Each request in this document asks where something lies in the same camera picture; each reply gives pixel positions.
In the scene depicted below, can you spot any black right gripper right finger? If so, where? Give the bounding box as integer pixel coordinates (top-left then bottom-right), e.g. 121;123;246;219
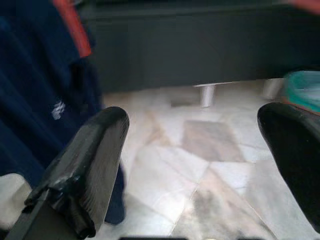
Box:
257;101;320;233

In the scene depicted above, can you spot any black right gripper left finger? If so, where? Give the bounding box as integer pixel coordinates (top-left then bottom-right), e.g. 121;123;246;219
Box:
4;106;130;240

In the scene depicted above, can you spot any red plastic hanger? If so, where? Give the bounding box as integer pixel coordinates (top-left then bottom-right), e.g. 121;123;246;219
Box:
284;0;320;15

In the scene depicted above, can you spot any red bin teal bag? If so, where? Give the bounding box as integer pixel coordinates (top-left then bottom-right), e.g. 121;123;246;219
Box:
281;70;320;113

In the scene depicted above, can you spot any navy shirt red collar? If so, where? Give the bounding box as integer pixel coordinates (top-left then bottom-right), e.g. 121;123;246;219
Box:
0;0;126;225

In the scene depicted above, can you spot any black TV console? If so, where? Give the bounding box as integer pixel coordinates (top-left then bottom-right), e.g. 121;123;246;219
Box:
82;0;320;109

